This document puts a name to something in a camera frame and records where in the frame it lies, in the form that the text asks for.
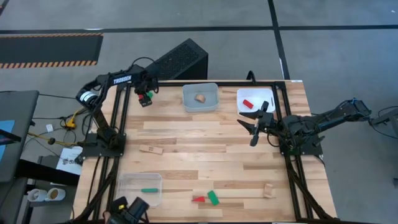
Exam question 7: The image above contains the black low shelf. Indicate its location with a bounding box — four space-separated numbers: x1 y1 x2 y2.
15 155 80 187

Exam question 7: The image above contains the clear plastic bin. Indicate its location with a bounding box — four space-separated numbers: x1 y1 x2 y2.
114 172 163 208

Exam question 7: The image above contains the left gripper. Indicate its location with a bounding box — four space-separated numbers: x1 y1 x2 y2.
133 68 159 108

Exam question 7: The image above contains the thin black floor cable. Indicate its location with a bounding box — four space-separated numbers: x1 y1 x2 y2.
39 92 82 102

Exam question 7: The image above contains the black aluminium table frame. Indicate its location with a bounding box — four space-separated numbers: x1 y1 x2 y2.
73 80 339 224

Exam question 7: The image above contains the grey plastic bin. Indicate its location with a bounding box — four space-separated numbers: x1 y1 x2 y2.
182 82 220 113

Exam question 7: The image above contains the natural wood plank block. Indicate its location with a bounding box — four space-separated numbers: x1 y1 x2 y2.
139 144 164 156

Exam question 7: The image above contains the white printed paper sheet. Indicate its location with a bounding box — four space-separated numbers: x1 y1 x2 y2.
55 147 84 176

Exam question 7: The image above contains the natural wood notched block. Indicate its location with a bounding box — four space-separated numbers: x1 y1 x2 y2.
262 183 276 199

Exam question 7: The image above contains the white tape roll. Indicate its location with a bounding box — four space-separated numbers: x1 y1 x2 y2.
27 188 48 203
46 187 67 202

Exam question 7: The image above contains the black perforated computer case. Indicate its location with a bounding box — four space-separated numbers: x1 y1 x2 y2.
146 38 209 81

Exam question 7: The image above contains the grey side desk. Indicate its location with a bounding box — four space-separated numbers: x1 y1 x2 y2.
0 90 40 183

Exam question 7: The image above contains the black hazard-striped floor mat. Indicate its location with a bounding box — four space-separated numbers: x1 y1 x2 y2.
0 33 104 70

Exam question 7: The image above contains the green wedge block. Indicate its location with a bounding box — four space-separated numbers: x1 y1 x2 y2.
207 190 220 207

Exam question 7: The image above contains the blue pad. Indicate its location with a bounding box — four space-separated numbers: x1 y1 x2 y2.
0 119 16 162

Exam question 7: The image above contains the white plastic bin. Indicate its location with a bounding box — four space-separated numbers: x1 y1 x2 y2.
236 88 276 118

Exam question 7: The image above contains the yellow cable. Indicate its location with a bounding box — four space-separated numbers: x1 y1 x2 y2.
27 107 86 147

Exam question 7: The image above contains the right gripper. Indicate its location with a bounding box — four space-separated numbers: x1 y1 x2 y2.
236 101 277 147

